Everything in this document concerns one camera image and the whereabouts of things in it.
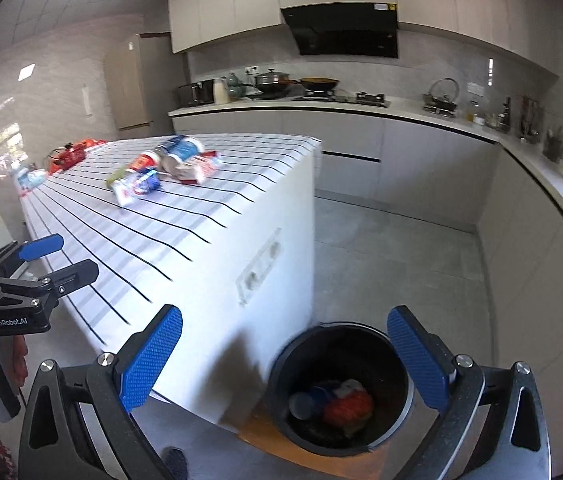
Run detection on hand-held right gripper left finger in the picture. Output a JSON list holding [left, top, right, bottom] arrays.
[[19, 304, 184, 480]]

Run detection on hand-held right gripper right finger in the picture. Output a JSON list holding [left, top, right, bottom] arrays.
[[386, 305, 547, 480]]

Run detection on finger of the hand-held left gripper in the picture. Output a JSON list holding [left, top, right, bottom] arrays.
[[36, 259, 100, 297], [0, 234, 65, 273]]

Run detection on red mesh ball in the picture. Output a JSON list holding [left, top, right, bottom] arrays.
[[322, 390, 375, 426]]

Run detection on blue and white snack packet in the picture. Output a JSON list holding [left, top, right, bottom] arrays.
[[110, 167, 162, 207]]

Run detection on yellow-green sponge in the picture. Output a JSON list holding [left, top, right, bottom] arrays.
[[106, 165, 135, 188]]

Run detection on red paper cup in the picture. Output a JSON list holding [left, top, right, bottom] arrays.
[[129, 151, 161, 173]]

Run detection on black plastic bin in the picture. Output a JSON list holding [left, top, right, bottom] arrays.
[[266, 322, 415, 457]]

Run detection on blue and white paper cup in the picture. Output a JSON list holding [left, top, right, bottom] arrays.
[[162, 136, 205, 178]]

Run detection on red and white carton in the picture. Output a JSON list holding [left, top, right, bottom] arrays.
[[174, 152, 225, 184]]

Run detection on tissue packet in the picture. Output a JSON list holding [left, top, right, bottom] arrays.
[[16, 167, 50, 191]]

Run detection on red bag at table edge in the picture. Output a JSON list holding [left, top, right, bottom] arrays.
[[46, 144, 86, 173]]

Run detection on white checkered tablecloth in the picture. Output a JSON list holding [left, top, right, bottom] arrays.
[[19, 132, 323, 433]]

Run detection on brown wooden stool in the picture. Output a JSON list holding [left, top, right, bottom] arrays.
[[236, 400, 392, 478]]

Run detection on grey lower cabinets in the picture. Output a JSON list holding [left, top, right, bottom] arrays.
[[169, 107, 563, 356]]

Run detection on black microwave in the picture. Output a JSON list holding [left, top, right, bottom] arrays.
[[178, 79, 216, 107]]

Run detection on green teapot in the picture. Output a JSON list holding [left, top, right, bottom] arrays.
[[226, 72, 248, 101]]

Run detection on dark chopstick holder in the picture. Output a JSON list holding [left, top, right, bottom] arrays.
[[544, 127, 563, 163]]

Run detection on metal utensil holder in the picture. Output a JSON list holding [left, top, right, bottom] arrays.
[[519, 95, 543, 143]]

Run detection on black gas stove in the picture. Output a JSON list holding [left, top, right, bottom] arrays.
[[295, 91, 392, 108]]

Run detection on grey pot with lid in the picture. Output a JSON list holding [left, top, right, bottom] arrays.
[[253, 68, 292, 95]]

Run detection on black wok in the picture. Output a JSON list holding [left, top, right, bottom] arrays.
[[299, 76, 341, 93]]

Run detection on black range hood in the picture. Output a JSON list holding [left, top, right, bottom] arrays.
[[280, 2, 399, 59]]

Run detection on dark kettle with handle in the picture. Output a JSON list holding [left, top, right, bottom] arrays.
[[422, 78, 459, 115]]

